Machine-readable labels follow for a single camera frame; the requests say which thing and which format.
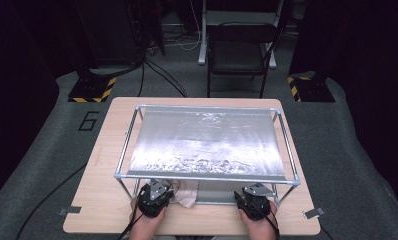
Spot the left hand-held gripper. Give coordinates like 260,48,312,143
137,179,175,218

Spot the grey tape piece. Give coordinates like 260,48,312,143
57,205,82,216
303,207,326,220

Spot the dark cabinet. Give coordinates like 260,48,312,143
75,0,146,68

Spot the silver two-tier fabric rack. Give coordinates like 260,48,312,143
114,104,301,205

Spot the person's left hand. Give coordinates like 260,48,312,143
130,199,167,234

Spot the pink textured cloth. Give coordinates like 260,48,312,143
168,179,200,209

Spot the long black floor cable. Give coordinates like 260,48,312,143
15,162,88,240

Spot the person's right hand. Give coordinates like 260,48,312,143
239,199,277,239

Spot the right hand-held gripper black cable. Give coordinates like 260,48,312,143
253,196,281,240

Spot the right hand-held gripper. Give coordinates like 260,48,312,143
233,183,275,222

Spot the left hand-held gripper black cable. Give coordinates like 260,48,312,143
116,186,148,240

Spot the bundle of black floor cables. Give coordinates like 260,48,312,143
136,58,189,98

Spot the black yellow striped stand base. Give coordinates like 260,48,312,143
67,74,117,104
286,73,336,103

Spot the hand-held gripper black cable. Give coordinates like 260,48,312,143
253,196,281,240
116,186,148,240

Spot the black folding chair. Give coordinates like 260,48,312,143
206,22,281,99

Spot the white floor cable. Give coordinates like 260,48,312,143
163,0,203,52

